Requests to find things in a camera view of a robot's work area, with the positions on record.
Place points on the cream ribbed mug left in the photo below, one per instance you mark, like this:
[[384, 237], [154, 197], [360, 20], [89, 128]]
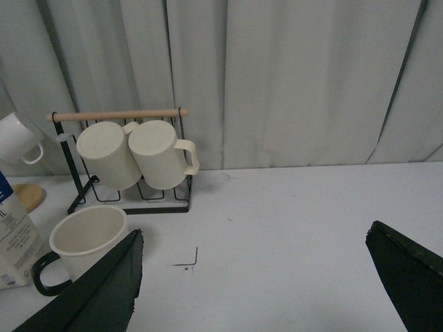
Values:
[[104, 148]]

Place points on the grey curtain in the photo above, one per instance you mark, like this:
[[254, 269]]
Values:
[[267, 83]]

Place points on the white glossy mug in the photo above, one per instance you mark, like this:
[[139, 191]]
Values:
[[20, 140]]

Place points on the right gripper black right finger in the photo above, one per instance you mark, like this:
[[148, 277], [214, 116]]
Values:
[[411, 275]]

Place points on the blue white milk carton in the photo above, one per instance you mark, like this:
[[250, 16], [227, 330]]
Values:
[[21, 243]]

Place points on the cream ribbed mug right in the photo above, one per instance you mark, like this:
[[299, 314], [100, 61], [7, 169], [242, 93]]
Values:
[[163, 158]]

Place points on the cream mug black handle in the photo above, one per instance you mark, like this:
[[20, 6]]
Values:
[[80, 240]]

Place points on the black wire mug rack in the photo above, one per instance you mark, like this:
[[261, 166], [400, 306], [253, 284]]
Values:
[[139, 199]]

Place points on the wooden mug tree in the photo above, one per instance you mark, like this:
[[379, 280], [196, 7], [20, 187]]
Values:
[[30, 195]]

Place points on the cream ribbed mug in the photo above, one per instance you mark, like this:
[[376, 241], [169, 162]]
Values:
[[163, 158], [104, 148]]

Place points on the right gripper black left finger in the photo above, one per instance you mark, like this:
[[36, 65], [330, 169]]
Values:
[[102, 299]]

